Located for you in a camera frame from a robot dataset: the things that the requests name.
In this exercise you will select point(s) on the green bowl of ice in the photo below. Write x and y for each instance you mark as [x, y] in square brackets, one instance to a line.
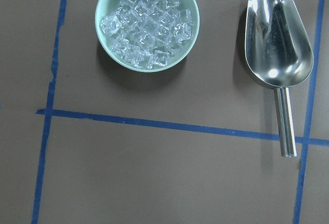
[147, 35]

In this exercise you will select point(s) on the steel ice scoop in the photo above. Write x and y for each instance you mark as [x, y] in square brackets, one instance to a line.
[279, 55]

